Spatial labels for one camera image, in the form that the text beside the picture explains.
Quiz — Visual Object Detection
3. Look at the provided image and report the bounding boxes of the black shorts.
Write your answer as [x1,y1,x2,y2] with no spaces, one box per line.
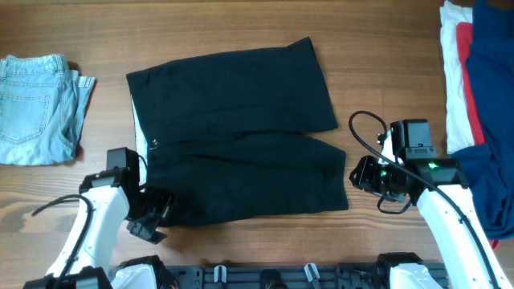
[126,38,349,226]

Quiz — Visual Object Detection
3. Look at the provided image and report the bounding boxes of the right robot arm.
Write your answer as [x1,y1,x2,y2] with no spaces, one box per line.
[349,119,512,288]

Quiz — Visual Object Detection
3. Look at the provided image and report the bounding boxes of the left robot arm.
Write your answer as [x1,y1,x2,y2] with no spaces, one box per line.
[24,147,179,288]

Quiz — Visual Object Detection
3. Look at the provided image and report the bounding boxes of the white garment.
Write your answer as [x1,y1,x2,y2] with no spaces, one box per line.
[439,1,475,154]

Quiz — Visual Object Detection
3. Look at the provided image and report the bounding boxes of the folded light blue jeans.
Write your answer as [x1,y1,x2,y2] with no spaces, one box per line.
[1,54,96,165]

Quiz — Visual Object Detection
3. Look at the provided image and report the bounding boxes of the navy blue garment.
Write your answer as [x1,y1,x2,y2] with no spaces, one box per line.
[452,1,513,240]

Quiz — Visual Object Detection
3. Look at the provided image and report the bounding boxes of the red garment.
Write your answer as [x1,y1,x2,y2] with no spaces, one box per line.
[455,22,501,250]

